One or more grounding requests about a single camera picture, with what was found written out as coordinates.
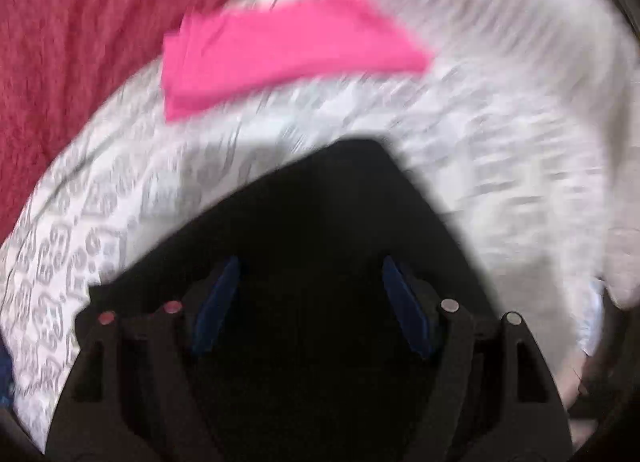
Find navy blue star-print garment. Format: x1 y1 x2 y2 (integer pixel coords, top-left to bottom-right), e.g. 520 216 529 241
0 339 14 409

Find red textured blanket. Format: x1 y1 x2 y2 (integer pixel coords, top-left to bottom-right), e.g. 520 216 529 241
1 0 228 234

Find pink folded garment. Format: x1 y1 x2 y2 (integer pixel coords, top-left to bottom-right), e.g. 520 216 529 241
160 0 433 122

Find black pants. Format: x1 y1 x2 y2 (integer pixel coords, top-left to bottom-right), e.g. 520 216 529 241
76 139 495 461

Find white grey patterned bedsheet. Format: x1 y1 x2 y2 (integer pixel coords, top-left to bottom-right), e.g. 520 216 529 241
1 0 638 447

